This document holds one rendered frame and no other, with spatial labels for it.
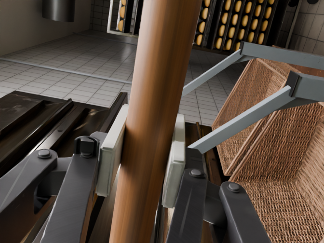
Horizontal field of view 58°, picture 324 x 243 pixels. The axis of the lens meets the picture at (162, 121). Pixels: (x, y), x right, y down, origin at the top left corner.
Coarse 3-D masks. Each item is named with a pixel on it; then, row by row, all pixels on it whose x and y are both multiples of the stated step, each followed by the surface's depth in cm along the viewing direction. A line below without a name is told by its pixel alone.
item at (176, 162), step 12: (180, 120) 20; (180, 132) 18; (180, 144) 17; (168, 156) 18; (180, 156) 15; (168, 168) 16; (180, 168) 15; (168, 180) 15; (180, 180) 15; (168, 192) 15; (168, 204) 16
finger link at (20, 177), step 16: (32, 160) 13; (48, 160) 13; (16, 176) 12; (32, 176) 12; (0, 192) 11; (16, 192) 11; (32, 192) 12; (0, 208) 10; (16, 208) 11; (32, 208) 12; (0, 224) 10; (16, 224) 11; (32, 224) 13; (0, 240) 10; (16, 240) 12
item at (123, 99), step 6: (126, 96) 170; (120, 102) 155; (126, 102) 170; (114, 108) 145; (120, 108) 151; (114, 114) 138; (108, 120) 131; (114, 120) 137; (108, 126) 126; (102, 132) 119; (96, 198) 110; (48, 216) 72; (42, 228) 68; (42, 234) 67; (36, 240) 65
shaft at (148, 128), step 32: (160, 0) 14; (192, 0) 14; (160, 32) 15; (192, 32) 15; (160, 64) 15; (160, 96) 16; (128, 128) 17; (160, 128) 17; (128, 160) 18; (160, 160) 18; (128, 192) 19; (160, 192) 20; (128, 224) 19
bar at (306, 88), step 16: (240, 48) 100; (256, 48) 98; (272, 48) 98; (224, 64) 102; (304, 64) 99; (320, 64) 99; (288, 80) 57; (304, 80) 54; (320, 80) 54; (272, 96) 57; (288, 96) 56; (304, 96) 55; (320, 96) 55; (256, 112) 57; (224, 128) 59; (240, 128) 59; (192, 144) 62; (208, 144) 61; (160, 208) 47; (160, 224) 44; (160, 240) 41
